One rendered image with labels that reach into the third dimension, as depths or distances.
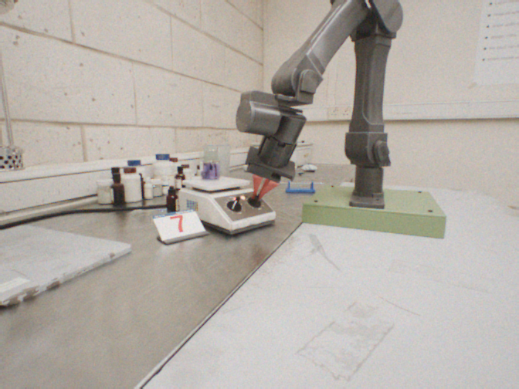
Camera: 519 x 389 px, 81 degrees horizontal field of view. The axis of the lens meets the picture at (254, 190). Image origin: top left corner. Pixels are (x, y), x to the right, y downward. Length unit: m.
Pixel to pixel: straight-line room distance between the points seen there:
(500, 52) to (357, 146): 1.57
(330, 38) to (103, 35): 0.76
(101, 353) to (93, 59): 0.93
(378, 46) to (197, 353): 0.64
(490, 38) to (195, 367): 2.12
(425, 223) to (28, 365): 0.62
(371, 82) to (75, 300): 0.64
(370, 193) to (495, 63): 1.56
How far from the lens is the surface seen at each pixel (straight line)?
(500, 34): 2.22
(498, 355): 0.38
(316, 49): 0.62
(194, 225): 0.63
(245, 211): 0.63
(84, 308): 0.42
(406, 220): 0.67
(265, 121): 0.53
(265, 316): 0.36
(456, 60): 2.17
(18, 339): 0.40
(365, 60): 0.73
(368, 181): 0.73
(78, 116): 1.07
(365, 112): 0.71
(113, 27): 1.22
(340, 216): 0.68
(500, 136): 2.18
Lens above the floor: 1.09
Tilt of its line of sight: 10 degrees down
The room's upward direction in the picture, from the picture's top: straight up
